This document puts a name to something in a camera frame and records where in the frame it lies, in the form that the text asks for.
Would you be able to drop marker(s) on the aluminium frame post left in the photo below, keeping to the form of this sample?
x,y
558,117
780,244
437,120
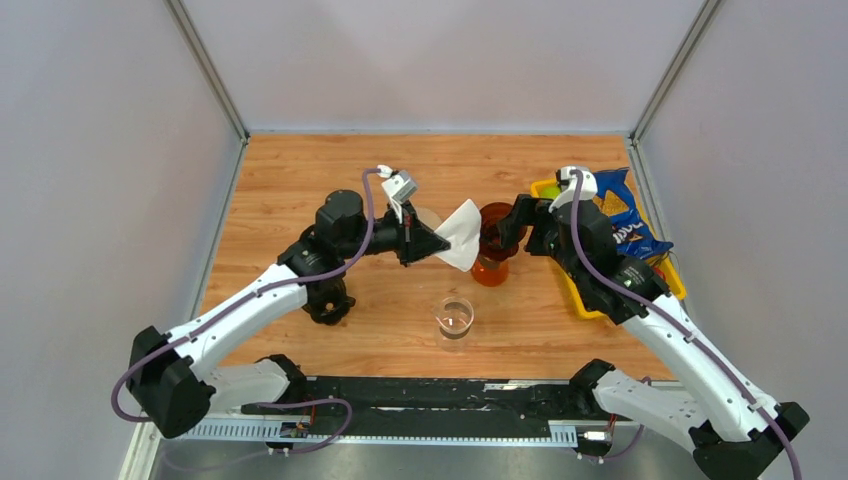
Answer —
x,y
195,43

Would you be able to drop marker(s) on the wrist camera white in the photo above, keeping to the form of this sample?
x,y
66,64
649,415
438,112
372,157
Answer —
x,y
576,184
398,186

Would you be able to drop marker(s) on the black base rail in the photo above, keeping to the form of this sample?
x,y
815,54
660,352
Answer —
x,y
442,408

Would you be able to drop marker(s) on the clear glass beaker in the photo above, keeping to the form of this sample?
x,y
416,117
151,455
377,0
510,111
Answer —
x,y
454,318

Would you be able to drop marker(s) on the brown paper coffee filter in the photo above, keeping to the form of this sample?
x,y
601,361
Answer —
x,y
428,218

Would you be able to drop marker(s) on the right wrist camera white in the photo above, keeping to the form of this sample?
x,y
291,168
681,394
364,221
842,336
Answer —
x,y
576,184

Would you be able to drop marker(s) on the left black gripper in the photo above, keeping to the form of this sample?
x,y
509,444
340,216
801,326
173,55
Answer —
x,y
415,242

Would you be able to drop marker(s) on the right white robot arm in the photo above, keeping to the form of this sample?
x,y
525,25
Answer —
x,y
732,429

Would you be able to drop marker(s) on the green lime upper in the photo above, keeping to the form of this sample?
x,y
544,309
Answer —
x,y
550,192

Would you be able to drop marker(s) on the blue chips bag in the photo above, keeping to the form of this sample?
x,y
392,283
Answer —
x,y
632,234

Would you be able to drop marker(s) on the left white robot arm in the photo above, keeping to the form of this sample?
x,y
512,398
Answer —
x,y
175,376

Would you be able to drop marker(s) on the aluminium frame post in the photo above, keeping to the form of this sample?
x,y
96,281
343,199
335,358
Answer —
x,y
195,43
693,36

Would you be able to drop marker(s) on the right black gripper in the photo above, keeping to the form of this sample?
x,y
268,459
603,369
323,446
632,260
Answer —
x,y
529,212

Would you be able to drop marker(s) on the olive plastic coffee dripper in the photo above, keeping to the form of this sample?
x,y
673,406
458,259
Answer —
x,y
328,301

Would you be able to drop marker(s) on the orange glass carafe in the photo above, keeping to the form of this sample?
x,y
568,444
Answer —
x,y
488,272

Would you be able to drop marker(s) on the white paper coffee filter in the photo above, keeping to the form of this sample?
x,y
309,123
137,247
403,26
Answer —
x,y
462,231

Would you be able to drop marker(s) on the yellow plastic tray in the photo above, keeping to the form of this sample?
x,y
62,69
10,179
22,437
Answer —
x,y
662,265

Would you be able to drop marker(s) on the aluminium frame post right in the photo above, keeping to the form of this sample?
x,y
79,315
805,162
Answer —
x,y
693,36

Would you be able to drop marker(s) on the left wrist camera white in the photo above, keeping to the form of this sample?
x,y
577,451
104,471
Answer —
x,y
398,186

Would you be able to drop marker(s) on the brown plastic coffee dripper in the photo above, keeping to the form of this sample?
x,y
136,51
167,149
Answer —
x,y
490,246

